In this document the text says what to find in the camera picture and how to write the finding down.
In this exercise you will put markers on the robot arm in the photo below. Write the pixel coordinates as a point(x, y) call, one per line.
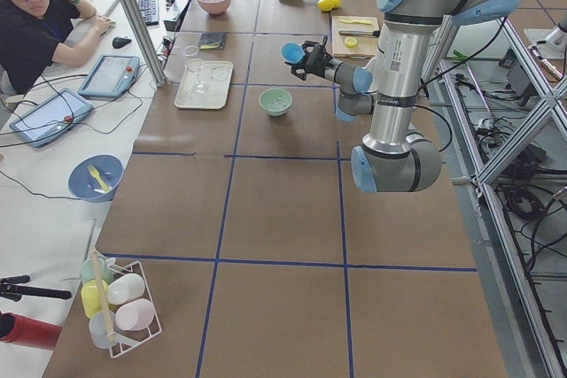
point(393, 156)

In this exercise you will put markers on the black computer mouse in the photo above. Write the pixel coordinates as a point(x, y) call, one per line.
point(120, 42)

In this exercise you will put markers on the clear plastic cup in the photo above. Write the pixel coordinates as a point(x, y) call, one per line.
point(98, 332)

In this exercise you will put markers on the aluminium frame post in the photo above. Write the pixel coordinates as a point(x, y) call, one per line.
point(144, 41)

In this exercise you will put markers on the white wire cup rack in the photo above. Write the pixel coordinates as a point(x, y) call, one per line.
point(122, 341)

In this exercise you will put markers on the blue bowl with fork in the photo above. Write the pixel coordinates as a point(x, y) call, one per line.
point(83, 186)

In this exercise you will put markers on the ice cubes in bowl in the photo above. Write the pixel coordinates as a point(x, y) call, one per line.
point(277, 105)

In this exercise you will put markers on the white plastic cup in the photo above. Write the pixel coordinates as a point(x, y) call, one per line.
point(126, 288)

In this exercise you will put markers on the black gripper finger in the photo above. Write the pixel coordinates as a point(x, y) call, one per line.
point(315, 48)
point(298, 70)

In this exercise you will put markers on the light blue cup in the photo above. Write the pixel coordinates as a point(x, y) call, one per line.
point(292, 53)

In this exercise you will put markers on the red bottle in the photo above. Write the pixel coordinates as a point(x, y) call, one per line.
point(29, 332)

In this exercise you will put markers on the black keyboard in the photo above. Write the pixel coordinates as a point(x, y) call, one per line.
point(149, 10)

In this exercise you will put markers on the clear wine glass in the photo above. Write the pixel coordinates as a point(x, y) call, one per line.
point(194, 66)

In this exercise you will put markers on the steel muddler black tip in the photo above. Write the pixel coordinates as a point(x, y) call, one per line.
point(359, 33)

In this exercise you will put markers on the wooden cutting board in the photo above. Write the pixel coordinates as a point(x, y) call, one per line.
point(367, 46)

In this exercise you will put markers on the aluminium frame rail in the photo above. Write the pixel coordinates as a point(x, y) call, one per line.
point(509, 124)

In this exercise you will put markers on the half lemon slice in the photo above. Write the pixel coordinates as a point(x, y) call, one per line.
point(350, 42)

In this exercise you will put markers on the green bowl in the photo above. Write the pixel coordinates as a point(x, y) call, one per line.
point(269, 95)

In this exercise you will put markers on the yellow fork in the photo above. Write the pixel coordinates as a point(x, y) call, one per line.
point(93, 171)

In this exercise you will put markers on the yellow plastic knife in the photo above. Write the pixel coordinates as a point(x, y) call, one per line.
point(356, 21)

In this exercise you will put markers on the blue tablet near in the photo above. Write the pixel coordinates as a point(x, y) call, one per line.
point(51, 118)

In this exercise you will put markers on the blue tablet far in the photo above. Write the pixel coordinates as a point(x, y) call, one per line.
point(111, 76)

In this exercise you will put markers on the cream bear tray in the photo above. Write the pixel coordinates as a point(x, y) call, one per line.
point(217, 74)

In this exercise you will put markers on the black tripod handle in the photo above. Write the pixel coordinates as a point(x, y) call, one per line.
point(15, 287)

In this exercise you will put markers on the green plastic cup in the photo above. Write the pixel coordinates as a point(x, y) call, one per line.
point(88, 273)

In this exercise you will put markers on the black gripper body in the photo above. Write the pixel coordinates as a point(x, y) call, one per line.
point(317, 65)

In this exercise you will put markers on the blue tablet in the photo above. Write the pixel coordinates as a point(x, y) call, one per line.
point(51, 118)
point(111, 76)

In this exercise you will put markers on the yellow lemon front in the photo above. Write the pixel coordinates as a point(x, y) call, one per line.
point(326, 5)

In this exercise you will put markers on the seated person black shirt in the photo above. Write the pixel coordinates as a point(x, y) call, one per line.
point(38, 33)

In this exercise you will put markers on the yellow plastic cup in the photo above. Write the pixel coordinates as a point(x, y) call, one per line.
point(90, 299)

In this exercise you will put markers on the pink plastic cup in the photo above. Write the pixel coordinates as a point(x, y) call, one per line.
point(135, 315)

